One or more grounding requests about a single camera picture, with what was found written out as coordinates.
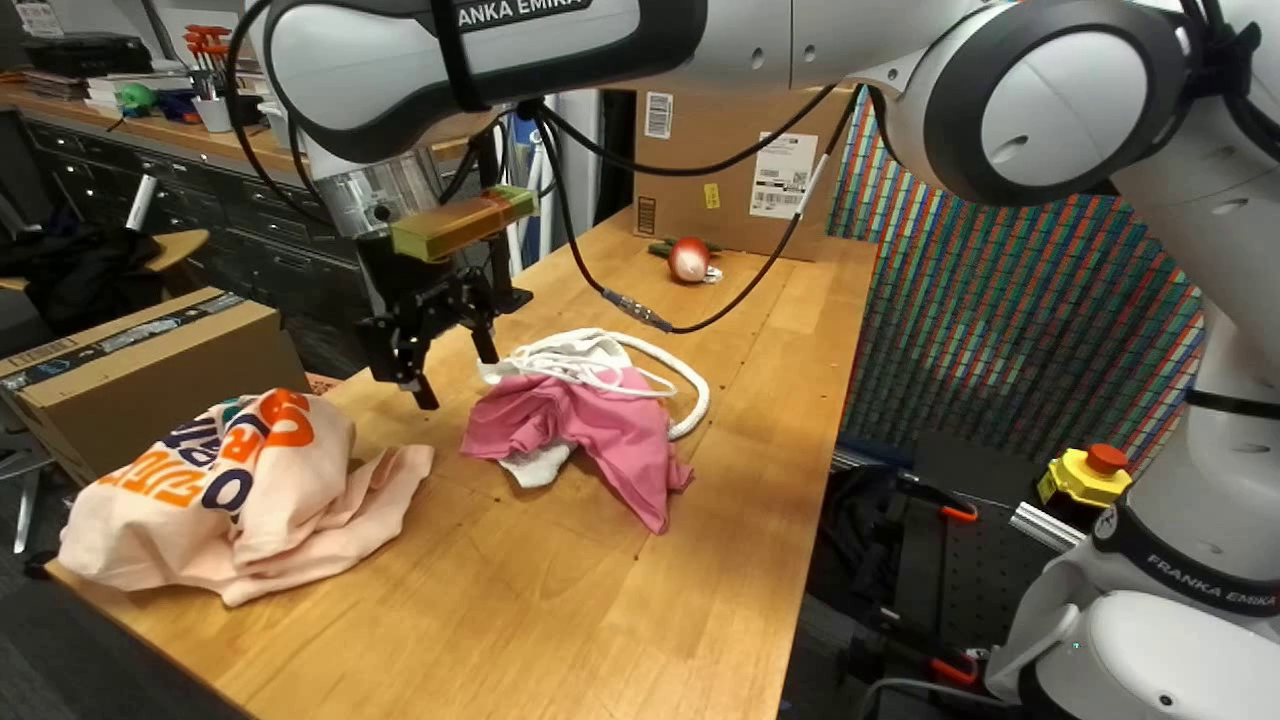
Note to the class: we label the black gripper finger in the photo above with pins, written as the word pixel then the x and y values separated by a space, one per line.
pixel 479 324
pixel 405 365

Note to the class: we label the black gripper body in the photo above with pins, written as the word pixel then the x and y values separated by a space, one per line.
pixel 420 300

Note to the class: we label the pink cloth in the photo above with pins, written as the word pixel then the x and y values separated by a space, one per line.
pixel 623 433

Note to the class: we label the peach printed shirt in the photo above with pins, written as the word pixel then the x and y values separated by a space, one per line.
pixel 254 498

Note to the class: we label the red white plush toy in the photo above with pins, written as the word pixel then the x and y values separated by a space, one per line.
pixel 689 262

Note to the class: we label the grey white towel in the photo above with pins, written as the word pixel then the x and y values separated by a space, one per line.
pixel 532 475

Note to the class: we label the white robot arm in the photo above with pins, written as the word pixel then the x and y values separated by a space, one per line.
pixel 1168 606

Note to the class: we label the cardboard box on table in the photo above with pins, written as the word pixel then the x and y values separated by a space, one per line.
pixel 738 172

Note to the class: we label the cardboard box on floor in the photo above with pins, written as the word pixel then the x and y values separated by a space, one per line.
pixel 105 393

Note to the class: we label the yellow red emergency stop button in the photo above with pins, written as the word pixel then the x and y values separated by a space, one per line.
pixel 1094 477

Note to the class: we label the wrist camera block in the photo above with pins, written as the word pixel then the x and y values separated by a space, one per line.
pixel 451 230

